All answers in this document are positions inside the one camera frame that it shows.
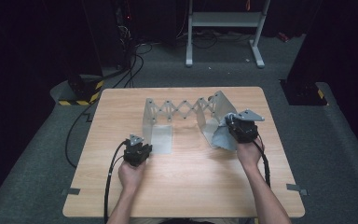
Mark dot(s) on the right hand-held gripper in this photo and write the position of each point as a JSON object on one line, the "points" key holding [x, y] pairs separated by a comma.
{"points": [[245, 130]]}

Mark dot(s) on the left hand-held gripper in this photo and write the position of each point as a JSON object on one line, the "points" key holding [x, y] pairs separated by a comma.
{"points": [[136, 152]]}

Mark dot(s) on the grey-blue textured cloth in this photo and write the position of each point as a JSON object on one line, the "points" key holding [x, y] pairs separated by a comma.
{"points": [[222, 137]]}

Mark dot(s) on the expandable metal book stand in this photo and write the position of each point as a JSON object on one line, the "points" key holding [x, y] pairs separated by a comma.
{"points": [[161, 140]]}

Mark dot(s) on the person's right hand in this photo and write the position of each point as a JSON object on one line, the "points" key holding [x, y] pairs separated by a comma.
{"points": [[250, 155]]}

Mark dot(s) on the person's left hand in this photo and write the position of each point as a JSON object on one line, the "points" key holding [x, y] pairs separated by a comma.
{"points": [[132, 177]]}

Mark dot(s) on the black base with yellow mark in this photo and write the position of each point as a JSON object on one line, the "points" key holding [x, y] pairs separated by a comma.
{"points": [[301, 93]]}

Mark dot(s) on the grey tape strip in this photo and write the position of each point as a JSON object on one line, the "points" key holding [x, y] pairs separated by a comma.
{"points": [[295, 188], [71, 191]]}

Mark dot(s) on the black yellow striped stand base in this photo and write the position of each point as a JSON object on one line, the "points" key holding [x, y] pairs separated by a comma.
{"points": [[84, 93]]}

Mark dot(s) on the dark equipment rack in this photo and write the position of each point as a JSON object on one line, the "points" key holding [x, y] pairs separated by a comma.
{"points": [[124, 31]]}

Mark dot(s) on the white metal stand frame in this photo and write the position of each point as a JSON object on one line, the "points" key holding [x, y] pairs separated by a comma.
{"points": [[225, 18]]}

